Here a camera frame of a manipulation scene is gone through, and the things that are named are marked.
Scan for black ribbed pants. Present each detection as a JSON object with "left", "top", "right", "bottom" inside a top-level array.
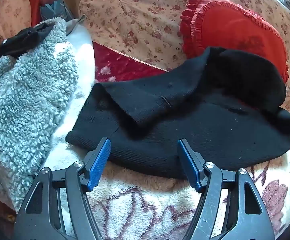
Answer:
[{"left": 65, "top": 46, "right": 290, "bottom": 180}]

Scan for black garment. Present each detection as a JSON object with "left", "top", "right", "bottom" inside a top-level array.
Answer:
[{"left": 0, "top": 21, "right": 56, "bottom": 68}]

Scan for grey fleece garment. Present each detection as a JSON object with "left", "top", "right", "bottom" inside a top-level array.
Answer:
[{"left": 0, "top": 17, "right": 79, "bottom": 212}]

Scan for red and white plush blanket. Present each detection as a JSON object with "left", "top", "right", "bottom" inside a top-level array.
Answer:
[{"left": 50, "top": 41, "right": 290, "bottom": 240}]

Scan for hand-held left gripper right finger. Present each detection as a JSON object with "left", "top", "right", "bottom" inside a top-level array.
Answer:
[{"left": 177, "top": 138, "right": 276, "bottom": 240}]

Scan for red heart-shaped ruffled pillow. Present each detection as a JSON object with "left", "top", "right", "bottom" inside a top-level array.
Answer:
[{"left": 179, "top": 0, "right": 290, "bottom": 83}]

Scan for grey plastic bag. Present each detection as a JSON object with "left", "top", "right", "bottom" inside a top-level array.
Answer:
[{"left": 39, "top": 0, "right": 69, "bottom": 22}]

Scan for red cloth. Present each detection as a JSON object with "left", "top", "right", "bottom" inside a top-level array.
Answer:
[{"left": 28, "top": 0, "right": 51, "bottom": 27}]

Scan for pink floral pillow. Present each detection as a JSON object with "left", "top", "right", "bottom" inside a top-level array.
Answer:
[{"left": 0, "top": 0, "right": 33, "bottom": 39}]

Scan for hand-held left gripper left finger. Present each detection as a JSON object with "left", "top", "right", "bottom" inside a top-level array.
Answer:
[{"left": 13, "top": 137, "right": 112, "bottom": 240}]

